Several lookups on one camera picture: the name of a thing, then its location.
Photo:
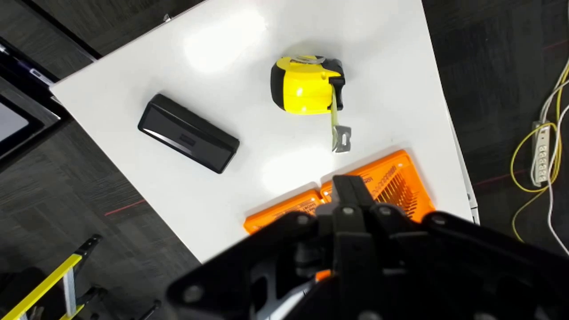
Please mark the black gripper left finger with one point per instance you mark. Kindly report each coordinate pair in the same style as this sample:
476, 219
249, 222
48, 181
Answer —
341, 236

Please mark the yellow ladder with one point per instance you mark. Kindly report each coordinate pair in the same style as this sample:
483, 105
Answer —
46, 284

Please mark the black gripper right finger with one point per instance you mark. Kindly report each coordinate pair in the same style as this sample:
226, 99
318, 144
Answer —
364, 236

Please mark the orange drill bit case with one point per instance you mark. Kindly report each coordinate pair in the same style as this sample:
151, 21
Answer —
391, 176

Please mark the dark framed panel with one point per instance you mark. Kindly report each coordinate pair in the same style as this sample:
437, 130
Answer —
10, 121

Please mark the yellow black measuring tape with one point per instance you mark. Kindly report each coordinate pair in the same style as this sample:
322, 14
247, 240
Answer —
302, 89

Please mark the white power strip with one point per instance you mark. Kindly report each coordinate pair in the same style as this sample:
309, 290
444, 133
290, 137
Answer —
540, 153

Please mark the black rectangular case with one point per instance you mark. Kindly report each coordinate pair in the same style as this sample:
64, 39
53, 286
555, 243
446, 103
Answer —
188, 133

